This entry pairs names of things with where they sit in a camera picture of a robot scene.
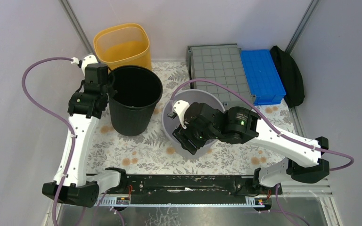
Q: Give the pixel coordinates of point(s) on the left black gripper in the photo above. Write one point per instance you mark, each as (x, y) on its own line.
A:
(106, 86)

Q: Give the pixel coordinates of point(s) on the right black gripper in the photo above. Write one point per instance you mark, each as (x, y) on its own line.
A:
(182, 135)

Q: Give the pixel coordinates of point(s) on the black plastic waste bin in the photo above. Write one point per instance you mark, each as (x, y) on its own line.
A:
(138, 90)

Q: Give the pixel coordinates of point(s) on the large grey plastic crate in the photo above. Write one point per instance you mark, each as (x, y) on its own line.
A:
(220, 63)

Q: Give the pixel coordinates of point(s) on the blue plastic divided crate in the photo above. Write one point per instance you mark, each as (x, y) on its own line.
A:
(262, 77)

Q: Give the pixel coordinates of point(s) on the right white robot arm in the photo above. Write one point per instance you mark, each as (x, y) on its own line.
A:
(302, 161)

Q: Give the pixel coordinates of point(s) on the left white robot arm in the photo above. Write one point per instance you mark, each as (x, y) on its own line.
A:
(71, 184)

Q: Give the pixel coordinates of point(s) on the yellow slatted waste bin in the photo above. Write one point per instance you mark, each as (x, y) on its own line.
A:
(125, 44)

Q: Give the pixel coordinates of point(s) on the floral patterned table mat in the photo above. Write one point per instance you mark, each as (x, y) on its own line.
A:
(152, 152)

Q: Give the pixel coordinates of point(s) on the black cloth bundle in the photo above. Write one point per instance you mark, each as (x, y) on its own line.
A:
(290, 76)

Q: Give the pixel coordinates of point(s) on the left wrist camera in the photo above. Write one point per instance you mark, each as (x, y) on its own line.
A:
(83, 63)

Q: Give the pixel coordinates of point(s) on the aluminium frame base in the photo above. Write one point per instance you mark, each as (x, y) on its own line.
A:
(298, 204)

